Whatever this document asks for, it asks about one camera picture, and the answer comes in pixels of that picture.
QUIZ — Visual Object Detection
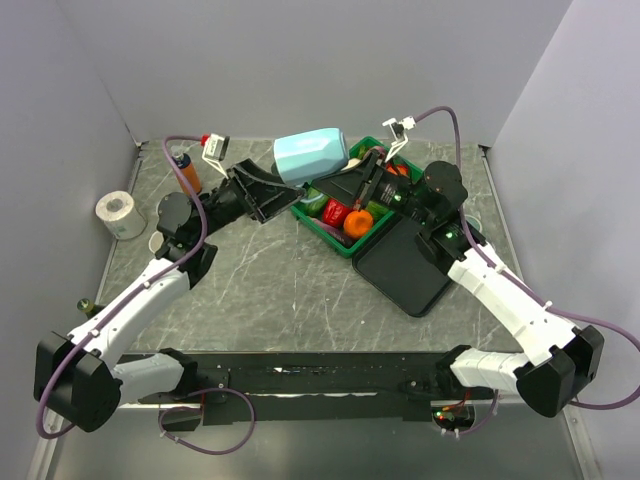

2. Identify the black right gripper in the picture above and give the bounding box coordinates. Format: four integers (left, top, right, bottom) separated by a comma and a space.
310, 149, 435, 228

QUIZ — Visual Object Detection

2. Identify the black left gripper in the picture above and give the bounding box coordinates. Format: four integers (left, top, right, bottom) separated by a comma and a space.
194, 159, 308, 241

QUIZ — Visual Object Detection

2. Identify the light blue faceted mug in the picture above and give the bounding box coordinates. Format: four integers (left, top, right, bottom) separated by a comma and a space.
272, 128, 349, 186

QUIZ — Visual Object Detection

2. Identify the pink ceramic mug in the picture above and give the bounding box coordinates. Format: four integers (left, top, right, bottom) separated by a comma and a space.
148, 231, 164, 254

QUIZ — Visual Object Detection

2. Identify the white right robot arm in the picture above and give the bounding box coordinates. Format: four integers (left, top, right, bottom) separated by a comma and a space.
312, 151, 604, 418

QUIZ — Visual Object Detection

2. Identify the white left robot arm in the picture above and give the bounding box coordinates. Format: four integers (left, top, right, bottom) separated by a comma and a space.
34, 159, 304, 432

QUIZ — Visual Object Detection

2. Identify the toy white radish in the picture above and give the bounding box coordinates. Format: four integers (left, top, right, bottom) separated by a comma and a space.
344, 158, 362, 170

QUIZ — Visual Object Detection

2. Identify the toy purple turnip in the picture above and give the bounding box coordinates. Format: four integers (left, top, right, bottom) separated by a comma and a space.
365, 145, 387, 158

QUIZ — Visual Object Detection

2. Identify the toy orange pumpkin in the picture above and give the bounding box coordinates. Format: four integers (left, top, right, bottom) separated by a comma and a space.
386, 163, 410, 178

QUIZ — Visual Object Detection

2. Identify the toy red bell pepper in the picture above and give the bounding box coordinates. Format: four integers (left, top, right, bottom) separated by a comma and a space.
321, 198, 352, 229

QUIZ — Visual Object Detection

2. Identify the toy orange fruit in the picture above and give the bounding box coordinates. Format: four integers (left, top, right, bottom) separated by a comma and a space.
343, 210, 374, 240

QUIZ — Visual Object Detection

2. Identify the green plastic crate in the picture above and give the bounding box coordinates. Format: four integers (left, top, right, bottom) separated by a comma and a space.
290, 136, 422, 258

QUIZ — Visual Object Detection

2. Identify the toy green bell pepper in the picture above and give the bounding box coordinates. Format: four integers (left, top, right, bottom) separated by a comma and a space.
301, 187, 329, 217

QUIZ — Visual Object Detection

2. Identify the toy purple eggplant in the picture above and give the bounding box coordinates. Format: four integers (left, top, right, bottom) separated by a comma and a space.
319, 222, 354, 249

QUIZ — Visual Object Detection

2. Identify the orange spray bottle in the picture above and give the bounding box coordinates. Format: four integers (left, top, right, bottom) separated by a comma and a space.
170, 145, 202, 195

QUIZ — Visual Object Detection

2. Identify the black plastic tray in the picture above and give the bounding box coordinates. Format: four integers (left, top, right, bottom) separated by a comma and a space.
352, 214, 451, 318

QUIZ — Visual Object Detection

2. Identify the white toilet paper roll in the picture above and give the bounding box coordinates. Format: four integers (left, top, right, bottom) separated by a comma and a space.
95, 191, 147, 241

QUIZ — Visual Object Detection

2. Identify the green glass bottle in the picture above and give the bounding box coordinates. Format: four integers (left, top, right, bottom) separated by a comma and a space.
76, 298, 95, 315

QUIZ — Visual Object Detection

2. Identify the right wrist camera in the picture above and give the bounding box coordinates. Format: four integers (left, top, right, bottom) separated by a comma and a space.
382, 116, 416, 162

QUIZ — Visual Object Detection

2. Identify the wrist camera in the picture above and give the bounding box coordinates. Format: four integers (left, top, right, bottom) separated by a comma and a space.
200, 133, 230, 177
382, 116, 416, 162

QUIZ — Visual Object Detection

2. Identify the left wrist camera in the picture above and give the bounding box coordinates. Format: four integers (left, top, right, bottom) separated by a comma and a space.
200, 133, 230, 177

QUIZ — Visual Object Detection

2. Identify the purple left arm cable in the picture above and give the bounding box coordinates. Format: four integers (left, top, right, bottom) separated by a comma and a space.
37, 134, 211, 440

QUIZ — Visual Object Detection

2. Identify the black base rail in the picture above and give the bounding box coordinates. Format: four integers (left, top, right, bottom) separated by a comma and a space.
141, 346, 518, 426

